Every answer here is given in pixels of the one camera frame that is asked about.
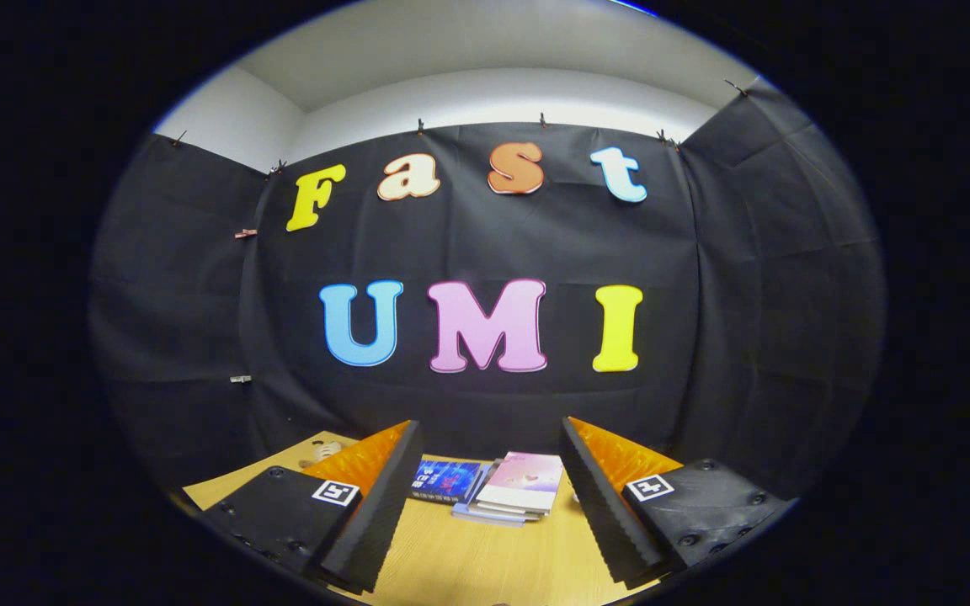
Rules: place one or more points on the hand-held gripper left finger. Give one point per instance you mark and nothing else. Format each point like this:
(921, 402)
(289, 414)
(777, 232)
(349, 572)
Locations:
(375, 513)

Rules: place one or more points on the brown plush toy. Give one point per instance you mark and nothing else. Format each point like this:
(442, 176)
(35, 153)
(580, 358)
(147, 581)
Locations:
(325, 451)

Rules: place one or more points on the light blue cover book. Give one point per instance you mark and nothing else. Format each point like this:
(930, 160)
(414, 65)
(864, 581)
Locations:
(485, 518)

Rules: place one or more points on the white cover book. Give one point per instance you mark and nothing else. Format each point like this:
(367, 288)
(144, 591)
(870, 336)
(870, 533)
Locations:
(502, 512)

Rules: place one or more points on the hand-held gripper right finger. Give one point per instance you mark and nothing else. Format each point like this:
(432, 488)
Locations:
(603, 513)

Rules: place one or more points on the dark blue book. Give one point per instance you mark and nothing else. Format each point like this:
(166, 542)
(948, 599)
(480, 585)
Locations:
(447, 480)

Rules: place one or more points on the pink cover book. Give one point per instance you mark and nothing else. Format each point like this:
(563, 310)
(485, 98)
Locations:
(523, 480)

